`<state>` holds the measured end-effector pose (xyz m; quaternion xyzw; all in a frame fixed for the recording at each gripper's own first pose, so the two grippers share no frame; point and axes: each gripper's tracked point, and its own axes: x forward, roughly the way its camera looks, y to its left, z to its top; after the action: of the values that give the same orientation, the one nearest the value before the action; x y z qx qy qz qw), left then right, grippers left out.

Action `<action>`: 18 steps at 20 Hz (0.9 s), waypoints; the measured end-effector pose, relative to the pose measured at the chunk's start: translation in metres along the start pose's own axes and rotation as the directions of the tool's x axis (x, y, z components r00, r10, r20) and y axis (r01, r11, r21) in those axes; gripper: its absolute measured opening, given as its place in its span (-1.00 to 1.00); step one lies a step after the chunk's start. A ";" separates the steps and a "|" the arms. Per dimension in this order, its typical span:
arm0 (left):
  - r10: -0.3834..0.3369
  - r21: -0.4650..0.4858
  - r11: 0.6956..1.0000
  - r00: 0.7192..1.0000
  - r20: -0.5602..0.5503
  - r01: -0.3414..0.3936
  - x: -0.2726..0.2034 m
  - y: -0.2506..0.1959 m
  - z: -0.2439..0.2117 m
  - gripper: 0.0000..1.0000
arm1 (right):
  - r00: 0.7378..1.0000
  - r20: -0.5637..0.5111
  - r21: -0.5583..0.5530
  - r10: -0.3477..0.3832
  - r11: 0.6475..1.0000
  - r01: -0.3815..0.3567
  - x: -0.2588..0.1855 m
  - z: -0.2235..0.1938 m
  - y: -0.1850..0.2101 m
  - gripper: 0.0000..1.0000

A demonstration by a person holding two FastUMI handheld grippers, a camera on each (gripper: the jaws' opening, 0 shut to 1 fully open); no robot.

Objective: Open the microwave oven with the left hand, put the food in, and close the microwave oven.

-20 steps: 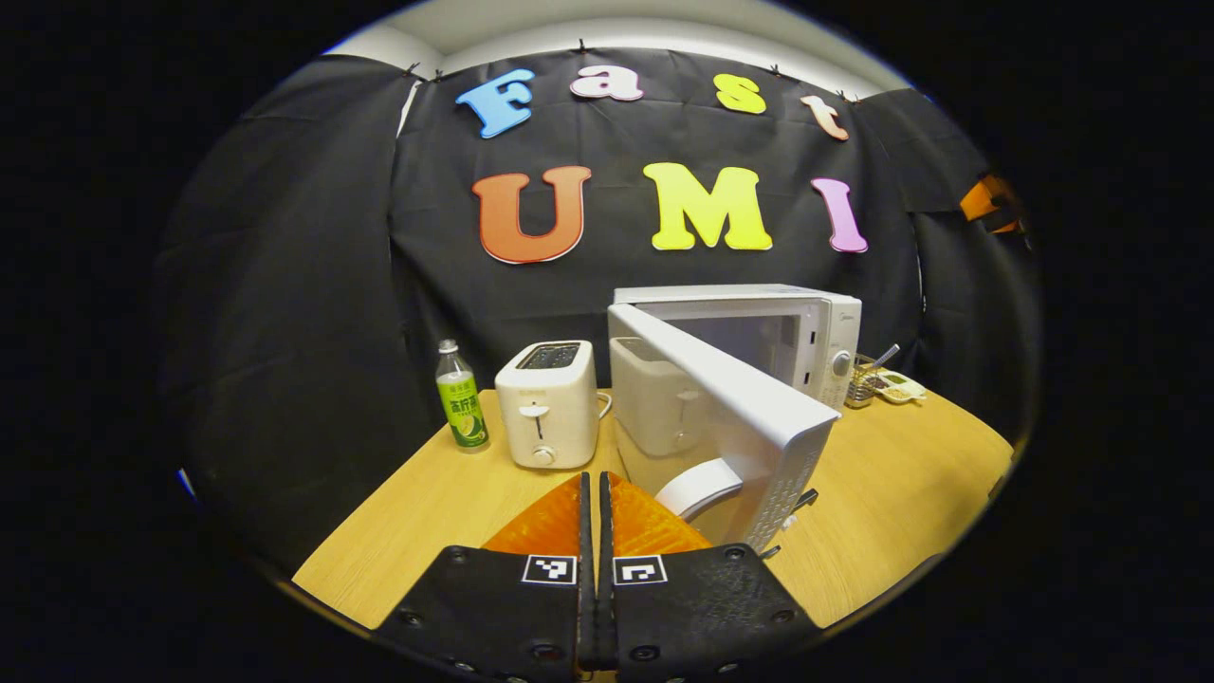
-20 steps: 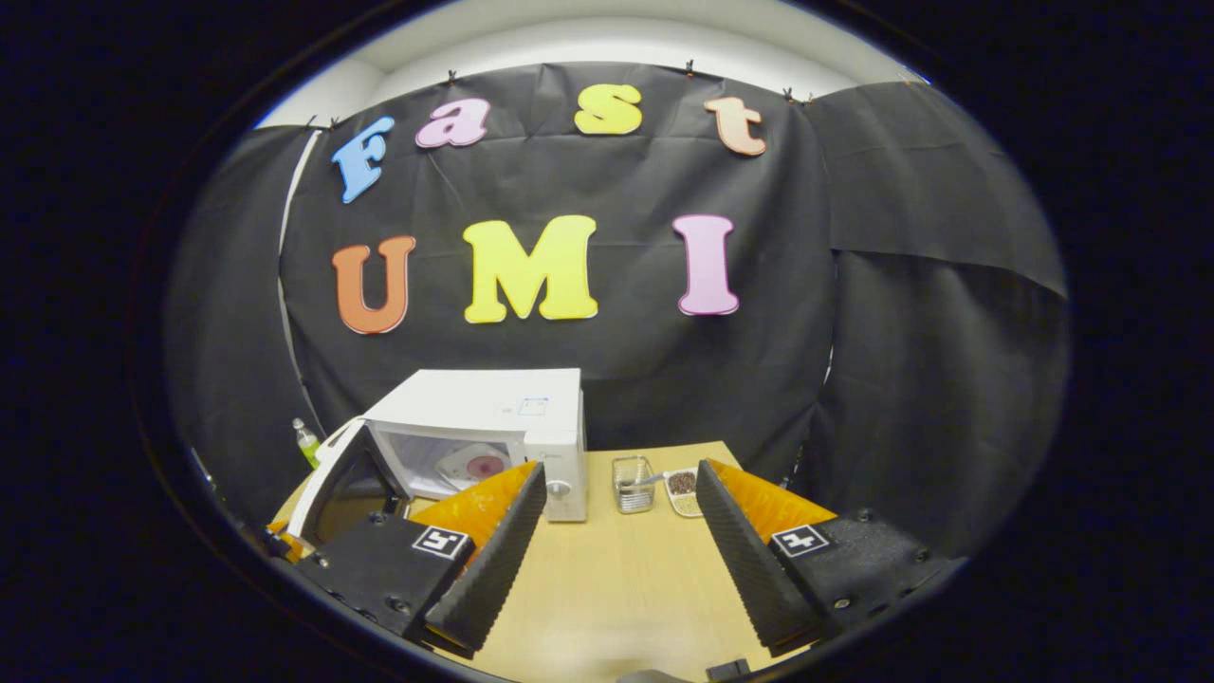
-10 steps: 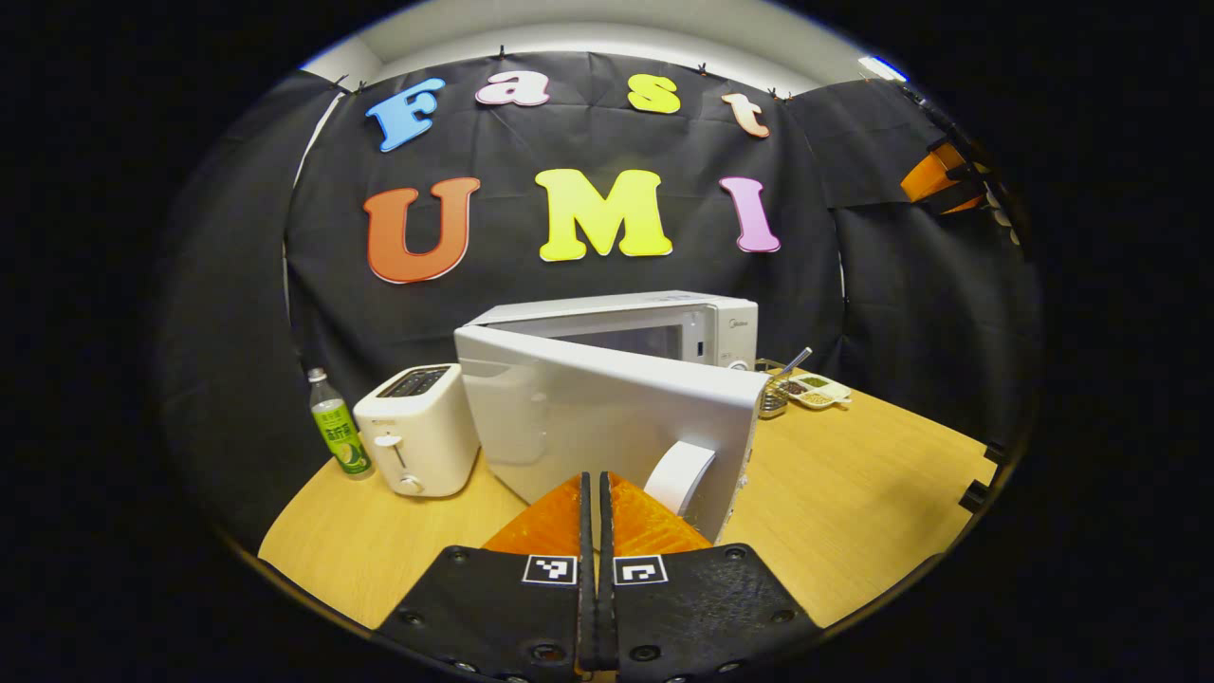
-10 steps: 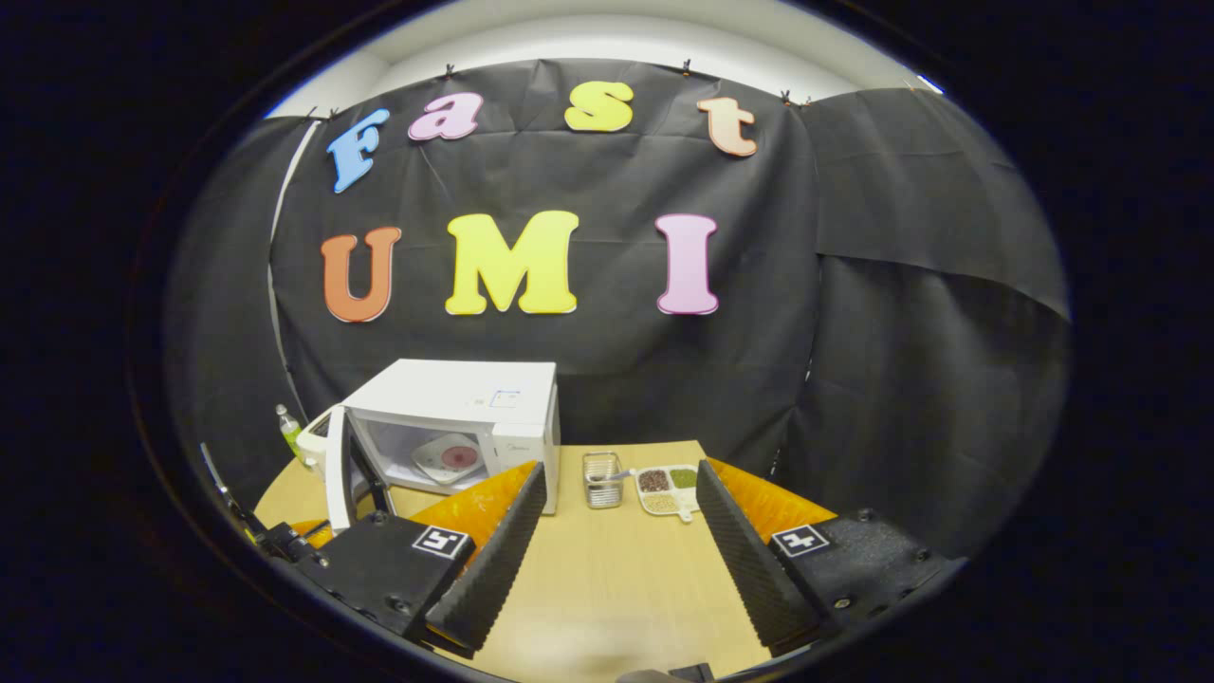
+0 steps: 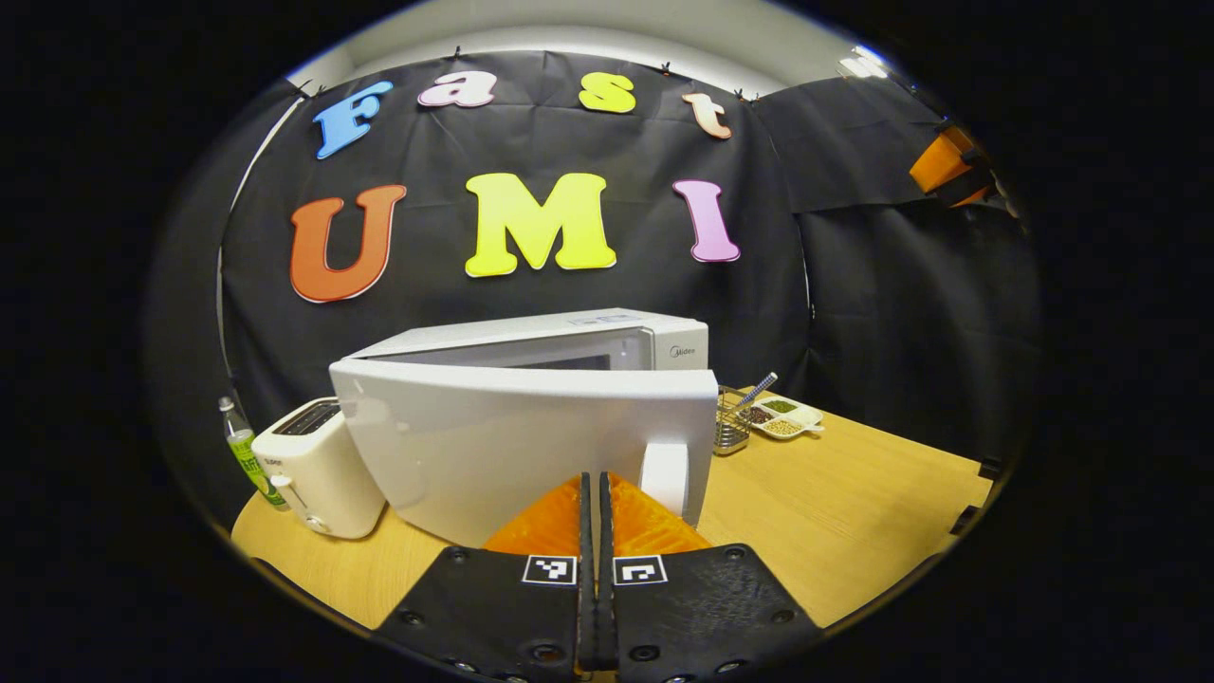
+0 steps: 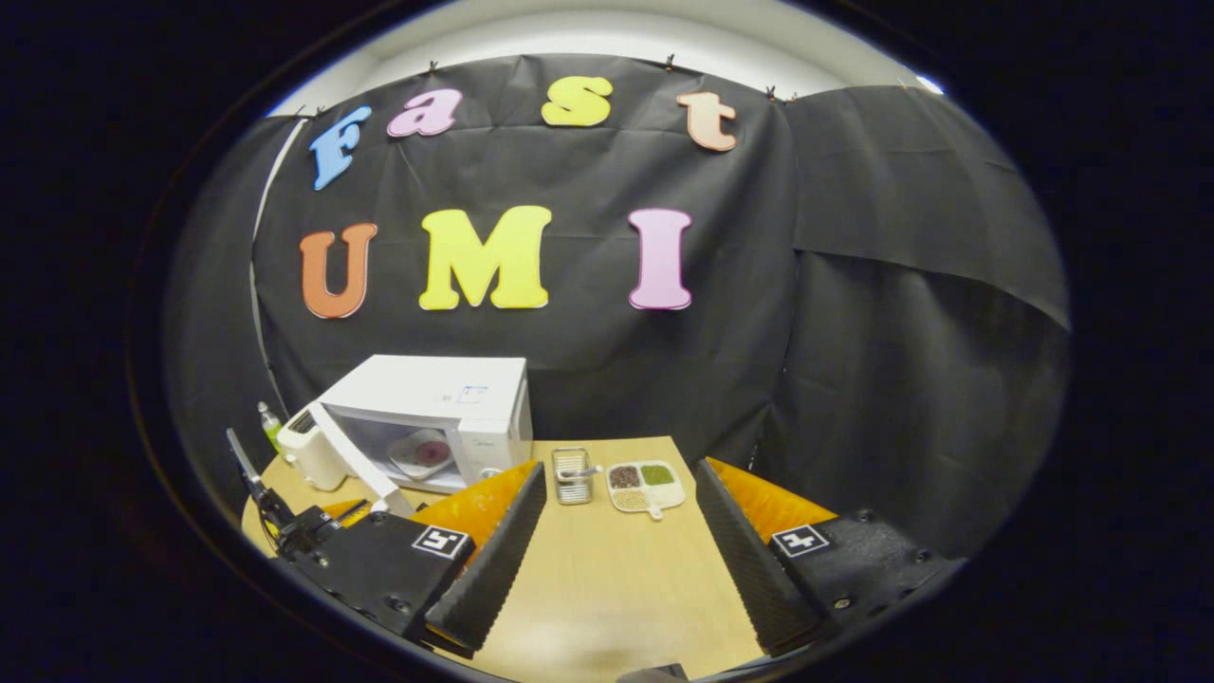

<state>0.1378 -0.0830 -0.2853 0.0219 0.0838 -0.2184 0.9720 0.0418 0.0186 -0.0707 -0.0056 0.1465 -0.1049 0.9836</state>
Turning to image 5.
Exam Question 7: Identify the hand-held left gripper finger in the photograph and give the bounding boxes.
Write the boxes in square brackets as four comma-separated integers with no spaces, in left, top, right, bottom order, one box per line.
[598,471,824,676]
[375,471,594,679]

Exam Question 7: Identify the white microwave oven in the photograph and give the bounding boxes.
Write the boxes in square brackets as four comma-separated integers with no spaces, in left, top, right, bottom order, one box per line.
[329,306,720,549]

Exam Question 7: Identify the small ceiling light panel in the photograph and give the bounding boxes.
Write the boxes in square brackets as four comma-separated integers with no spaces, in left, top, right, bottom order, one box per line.
[839,47,890,80]

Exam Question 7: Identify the divided white condiment dish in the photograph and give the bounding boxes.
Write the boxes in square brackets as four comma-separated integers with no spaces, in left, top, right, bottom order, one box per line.
[740,396,824,441]

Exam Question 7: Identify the metal spoon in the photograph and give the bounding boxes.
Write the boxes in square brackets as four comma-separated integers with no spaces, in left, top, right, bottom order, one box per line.
[726,372,779,418]

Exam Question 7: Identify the white toaster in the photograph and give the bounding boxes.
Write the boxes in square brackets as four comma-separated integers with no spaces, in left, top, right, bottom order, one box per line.
[251,398,387,540]

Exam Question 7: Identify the green label drink bottle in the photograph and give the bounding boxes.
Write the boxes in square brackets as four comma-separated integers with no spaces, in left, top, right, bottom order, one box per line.
[218,397,288,511]

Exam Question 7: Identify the black backdrop cloth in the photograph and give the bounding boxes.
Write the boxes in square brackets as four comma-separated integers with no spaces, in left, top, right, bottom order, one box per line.
[152,49,1039,532]

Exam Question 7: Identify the wire mesh basket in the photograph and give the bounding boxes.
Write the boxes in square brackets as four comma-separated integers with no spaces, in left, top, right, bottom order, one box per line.
[713,384,755,456]

